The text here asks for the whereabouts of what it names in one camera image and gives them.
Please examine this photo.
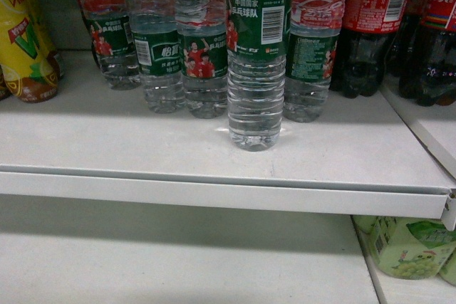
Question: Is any clear water bottle green label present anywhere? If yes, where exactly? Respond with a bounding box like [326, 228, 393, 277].
[227, 0, 291, 152]

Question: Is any white metal shelf board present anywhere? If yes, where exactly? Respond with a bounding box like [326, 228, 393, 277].
[1, 51, 455, 229]

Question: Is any right rear water bottle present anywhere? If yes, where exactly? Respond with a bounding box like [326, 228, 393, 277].
[283, 0, 346, 122]

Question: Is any far left water bottle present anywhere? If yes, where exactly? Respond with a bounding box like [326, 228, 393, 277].
[80, 0, 140, 90]

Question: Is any cola bottle red label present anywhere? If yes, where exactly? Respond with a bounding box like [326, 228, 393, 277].
[398, 0, 455, 106]
[330, 0, 407, 98]

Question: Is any yellow lemon tea bottle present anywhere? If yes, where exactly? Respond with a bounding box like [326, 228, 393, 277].
[1, 0, 58, 103]

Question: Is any right cola bottle red label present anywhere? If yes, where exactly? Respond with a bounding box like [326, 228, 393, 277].
[398, 0, 455, 106]

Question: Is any green grape drink bottle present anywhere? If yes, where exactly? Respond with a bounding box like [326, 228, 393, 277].
[368, 216, 455, 280]

